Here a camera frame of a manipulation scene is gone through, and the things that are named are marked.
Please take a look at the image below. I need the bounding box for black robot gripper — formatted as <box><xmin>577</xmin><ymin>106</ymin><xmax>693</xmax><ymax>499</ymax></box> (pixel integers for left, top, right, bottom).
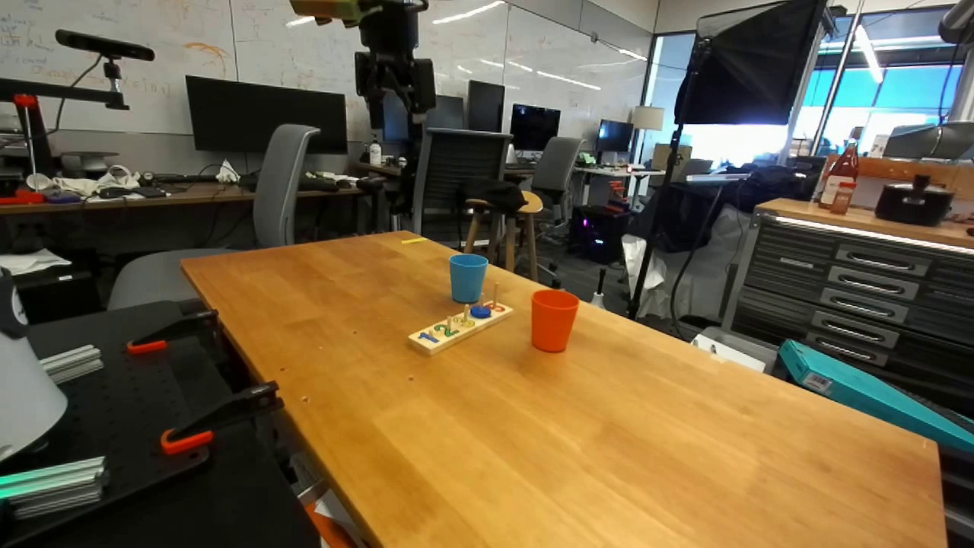
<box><xmin>353</xmin><ymin>0</ymin><xmax>440</xmax><ymax>131</ymax></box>

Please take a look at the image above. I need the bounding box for blue plastic cup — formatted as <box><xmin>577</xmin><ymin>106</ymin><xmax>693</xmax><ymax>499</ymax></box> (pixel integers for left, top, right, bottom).
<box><xmin>447</xmin><ymin>252</ymin><xmax>490</xmax><ymax>306</ymax></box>

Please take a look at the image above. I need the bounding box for orange plastic cup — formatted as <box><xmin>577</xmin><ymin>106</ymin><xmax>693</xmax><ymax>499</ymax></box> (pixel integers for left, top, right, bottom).
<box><xmin>529</xmin><ymin>290</ymin><xmax>582</xmax><ymax>356</ymax></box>

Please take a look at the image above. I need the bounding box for dark blue-lit monitor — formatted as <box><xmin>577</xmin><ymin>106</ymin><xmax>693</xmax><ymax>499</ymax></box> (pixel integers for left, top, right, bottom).
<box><xmin>378</xmin><ymin>92</ymin><xmax>413</xmax><ymax>146</ymax></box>

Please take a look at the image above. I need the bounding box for upright dark monitor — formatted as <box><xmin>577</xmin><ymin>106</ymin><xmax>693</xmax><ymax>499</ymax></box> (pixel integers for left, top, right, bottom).
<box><xmin>463</xmin><ymin>80</ymin><xmax>507</xmax><ymax>133</ymax></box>

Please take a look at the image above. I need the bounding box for wide black computer monitor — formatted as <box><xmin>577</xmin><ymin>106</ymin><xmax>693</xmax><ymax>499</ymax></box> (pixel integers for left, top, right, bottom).
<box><xmin>183</xmin><ymin>74</ymin><xmax>349</xmax><ymax>157</ymax></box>

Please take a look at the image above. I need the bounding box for small black monitor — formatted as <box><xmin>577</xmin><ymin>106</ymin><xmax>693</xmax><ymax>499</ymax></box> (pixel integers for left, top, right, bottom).
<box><xmin>507</xmin><ymin>101</ymin><xmax>564</xmax><ymax>156</ymax></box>

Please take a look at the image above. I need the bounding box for light grey office chair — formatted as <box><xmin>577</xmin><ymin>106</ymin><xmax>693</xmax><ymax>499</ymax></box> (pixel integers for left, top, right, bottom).
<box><xmin>104</xmin><ymin>121</ymin><xmax>323</xmax><ymax>314</ymax></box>

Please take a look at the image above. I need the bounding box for small grey office chair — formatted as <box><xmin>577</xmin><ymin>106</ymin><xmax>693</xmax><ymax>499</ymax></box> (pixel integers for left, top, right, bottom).
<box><xmin>529</xmin><ymin>133</ymin><xmax>584</xmax><ymax>224</ymax></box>

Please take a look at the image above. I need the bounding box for wooden stool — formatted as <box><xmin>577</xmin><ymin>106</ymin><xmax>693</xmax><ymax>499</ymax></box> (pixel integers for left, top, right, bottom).
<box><xmin>458</xmin><ymin>184</ymin><xmax>549</xmax><ymax>282</ymax></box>

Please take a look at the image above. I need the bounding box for white colourful toy puzzle board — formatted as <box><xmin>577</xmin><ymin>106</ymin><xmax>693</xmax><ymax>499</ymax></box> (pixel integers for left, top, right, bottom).
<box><xmin>406</xmin><ymin>299</ymin><xmax>515</xmax><ymax>360</ymax></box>

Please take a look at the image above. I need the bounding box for white table lamp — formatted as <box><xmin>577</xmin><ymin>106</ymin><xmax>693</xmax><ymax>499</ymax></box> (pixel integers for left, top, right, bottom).
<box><xmin>626</xmin><ymin>103</ymin><xmax>668</xmax><ymax>165</ymax></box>

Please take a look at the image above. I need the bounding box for brown wooden office desk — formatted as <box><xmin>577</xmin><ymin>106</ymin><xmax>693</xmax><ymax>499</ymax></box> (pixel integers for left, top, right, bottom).
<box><xmin>0</xmin><ymin>172</ymin><xmax>390</xmax><ymax>259</ymax></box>

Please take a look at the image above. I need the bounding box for black light stand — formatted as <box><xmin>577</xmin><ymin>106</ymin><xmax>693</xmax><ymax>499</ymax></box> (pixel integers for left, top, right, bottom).
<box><xmin>624</xmin><ymin>117</ymin><xmax>693</xmax><ymax>322</ymax></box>

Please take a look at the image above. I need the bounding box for black clamp with orange tip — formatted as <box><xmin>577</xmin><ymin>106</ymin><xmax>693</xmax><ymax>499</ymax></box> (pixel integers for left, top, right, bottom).
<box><xmin>156</xmin><ymin>379</ymin><xmax>284</xmax><ymax>458</ymax></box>
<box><xmin>124</xmin><ymin>306</ymin><xmax>218</xmax><ymax>360</ymax></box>

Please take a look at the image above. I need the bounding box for black softbox studio light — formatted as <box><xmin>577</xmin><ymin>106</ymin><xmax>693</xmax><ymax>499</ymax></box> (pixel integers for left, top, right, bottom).
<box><xmin>672</xmin><ymin>0</ymin><xmax>832</xmax><ymax>128</ymax></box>

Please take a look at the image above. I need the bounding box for silver aluminium extrusion bar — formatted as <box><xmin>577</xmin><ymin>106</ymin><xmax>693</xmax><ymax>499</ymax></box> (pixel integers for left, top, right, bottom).
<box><xmin>36</xmin><ymin>341</ymin><xmax>105</xmax><ymax>385</ymax></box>

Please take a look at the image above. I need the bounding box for white box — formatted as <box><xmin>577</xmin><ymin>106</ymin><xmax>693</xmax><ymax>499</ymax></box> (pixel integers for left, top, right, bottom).
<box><xmin>691</xmin><ymin>322</ymin><xmax>779</xmax><ymax>376</ymax></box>

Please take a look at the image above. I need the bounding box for red bottle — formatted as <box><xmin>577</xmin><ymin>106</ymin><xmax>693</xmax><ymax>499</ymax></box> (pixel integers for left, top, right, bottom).
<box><xmin>815</xmin><ymin>141</ymin><xmax>865</xmax><ymax>217</ymax></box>

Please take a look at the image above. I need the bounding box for grey drawer cabinet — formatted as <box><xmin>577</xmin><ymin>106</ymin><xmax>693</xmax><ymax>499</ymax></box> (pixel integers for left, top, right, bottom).
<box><xmin>717</xmin><ymin>194</ymin><xmax>974</xmax><ymax>410</ymax></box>

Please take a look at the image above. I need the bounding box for green-lit aluminium extrusion stack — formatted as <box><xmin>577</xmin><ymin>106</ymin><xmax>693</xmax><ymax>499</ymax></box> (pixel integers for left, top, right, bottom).
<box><xmin>0</xmin><ymin>452</ymin><xmax>110</xmax><ymax>522</ymax></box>

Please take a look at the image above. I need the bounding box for teal hard case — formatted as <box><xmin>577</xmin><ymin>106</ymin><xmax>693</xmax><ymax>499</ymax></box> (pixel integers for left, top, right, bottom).
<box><xmin>775</xmin><ymin>339</ymin><xmax>974</xmax><ymax>458</ymax></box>

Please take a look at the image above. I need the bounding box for black stereo camera bar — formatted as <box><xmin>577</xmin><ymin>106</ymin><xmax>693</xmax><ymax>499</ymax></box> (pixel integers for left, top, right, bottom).
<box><xmin>52</xmin><ymin>27</ymin><xmax>157</xmax><ymax>64</ymax></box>

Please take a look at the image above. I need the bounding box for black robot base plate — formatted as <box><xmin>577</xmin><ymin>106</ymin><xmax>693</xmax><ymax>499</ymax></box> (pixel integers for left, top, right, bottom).
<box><xmin>0</xmin><ymin>294</ymin><xmax>323</xmax><ymax>548</ymax></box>

